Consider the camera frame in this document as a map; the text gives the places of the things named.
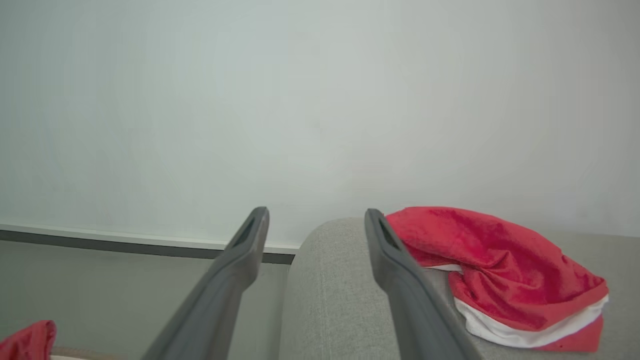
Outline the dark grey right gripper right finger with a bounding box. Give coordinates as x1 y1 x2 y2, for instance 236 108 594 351
364 208 483 360

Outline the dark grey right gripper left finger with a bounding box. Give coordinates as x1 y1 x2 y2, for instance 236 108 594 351
142 206 270 360

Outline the grey fabric sofa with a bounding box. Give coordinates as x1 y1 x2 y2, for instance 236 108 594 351
279 217 640 360

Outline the red and white garment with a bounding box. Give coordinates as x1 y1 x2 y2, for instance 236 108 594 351
385 206 610 353

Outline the white and grey baseboard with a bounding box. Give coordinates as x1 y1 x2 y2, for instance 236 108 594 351
0 223 301 265

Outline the red cloth piece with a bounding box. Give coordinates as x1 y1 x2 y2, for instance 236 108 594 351
0 320 57 360

